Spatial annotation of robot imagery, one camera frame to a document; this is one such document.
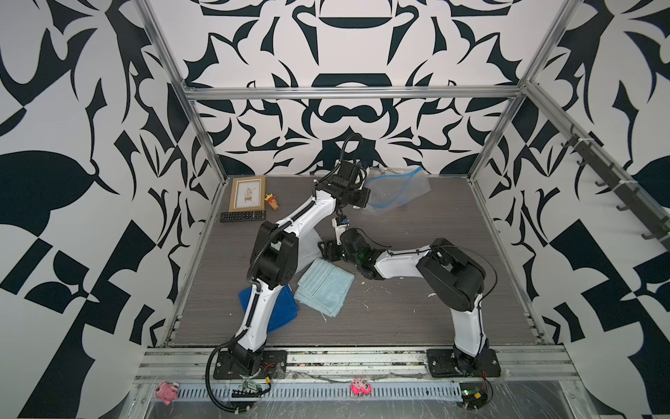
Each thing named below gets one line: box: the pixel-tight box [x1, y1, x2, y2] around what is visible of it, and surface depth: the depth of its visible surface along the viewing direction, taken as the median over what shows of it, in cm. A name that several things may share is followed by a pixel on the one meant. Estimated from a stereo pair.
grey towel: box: [297, 226, 323, 274], surface depth 94 cm
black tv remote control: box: [219, 210, 267, 223], surface depth 107 cm
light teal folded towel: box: [293, 257, 356, 318], surface depth 88 cm
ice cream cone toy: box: [264, 192, 281, 211], surface depth 110 cm
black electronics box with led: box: [459, 382, 488, 411], surface depth 73 cm
